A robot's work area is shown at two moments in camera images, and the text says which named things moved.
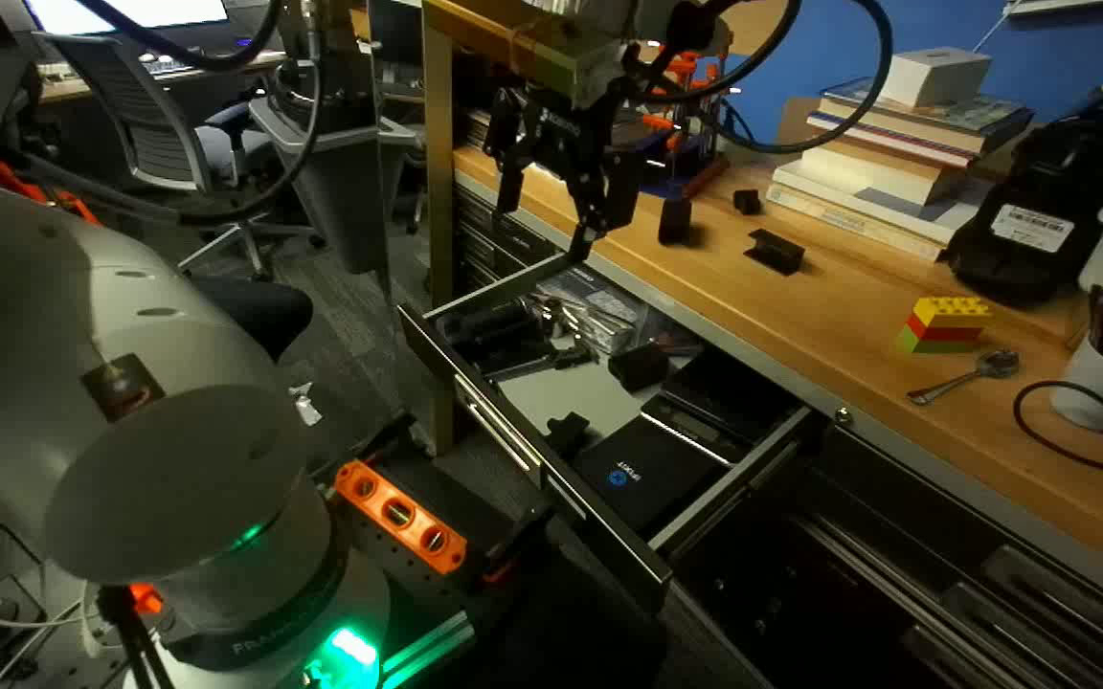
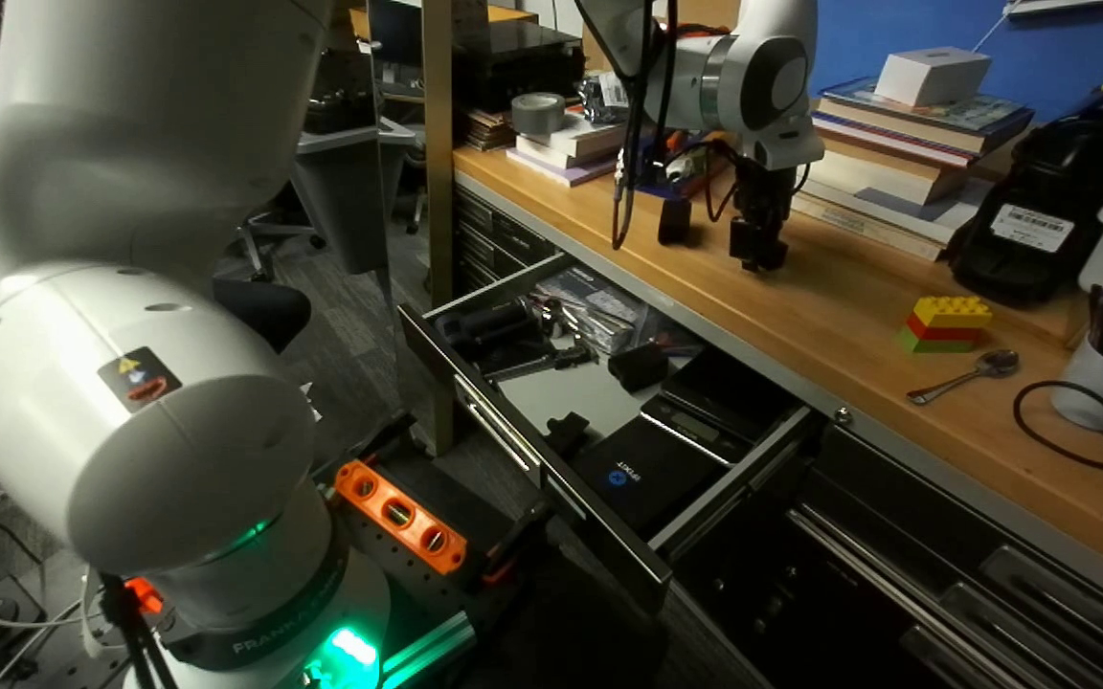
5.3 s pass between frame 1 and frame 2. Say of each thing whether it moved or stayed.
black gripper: moved
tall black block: stayed
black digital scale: stayed
